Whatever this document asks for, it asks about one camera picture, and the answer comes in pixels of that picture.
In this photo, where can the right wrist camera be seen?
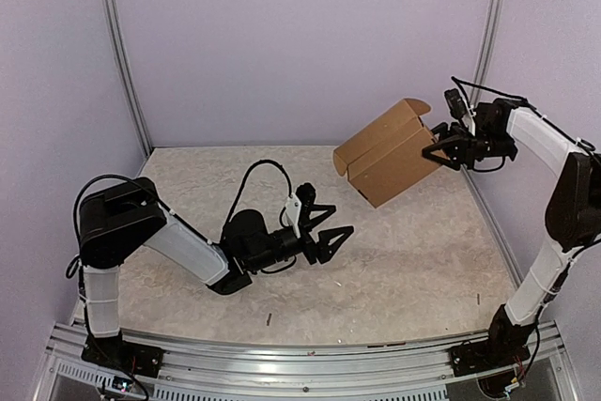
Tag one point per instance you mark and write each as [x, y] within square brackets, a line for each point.
[460, 110]

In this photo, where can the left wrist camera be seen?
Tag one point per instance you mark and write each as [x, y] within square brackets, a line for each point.
[295, 205]

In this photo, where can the right aluminium frame post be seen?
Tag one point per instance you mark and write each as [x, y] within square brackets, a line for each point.
[492, 23]

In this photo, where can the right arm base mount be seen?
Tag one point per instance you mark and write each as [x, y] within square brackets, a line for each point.
[471, 357]

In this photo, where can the aluminium frame post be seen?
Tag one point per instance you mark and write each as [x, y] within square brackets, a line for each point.
[492, 23]
[124, 71]

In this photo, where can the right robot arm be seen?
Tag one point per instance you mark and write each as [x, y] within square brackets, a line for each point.
[499, 130]

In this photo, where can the left aluminium frame post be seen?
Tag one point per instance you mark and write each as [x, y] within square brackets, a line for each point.
[124, 71]

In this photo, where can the brown cardboard box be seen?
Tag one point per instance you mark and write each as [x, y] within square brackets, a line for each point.
[385, 158]

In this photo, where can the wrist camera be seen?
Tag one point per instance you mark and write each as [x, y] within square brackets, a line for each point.
[460, 110]
[295, 205]

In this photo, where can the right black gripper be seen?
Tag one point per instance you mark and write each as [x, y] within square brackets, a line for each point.
[461, 147]

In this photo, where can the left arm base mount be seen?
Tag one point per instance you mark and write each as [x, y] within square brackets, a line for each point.
[131, 358]

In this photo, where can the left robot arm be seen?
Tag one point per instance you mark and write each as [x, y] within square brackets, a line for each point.
[114, 223]

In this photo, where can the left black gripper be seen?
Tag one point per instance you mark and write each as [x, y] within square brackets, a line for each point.
[321, 249]

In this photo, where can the front aluminium rail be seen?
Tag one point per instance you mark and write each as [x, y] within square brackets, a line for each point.
[204, 370]

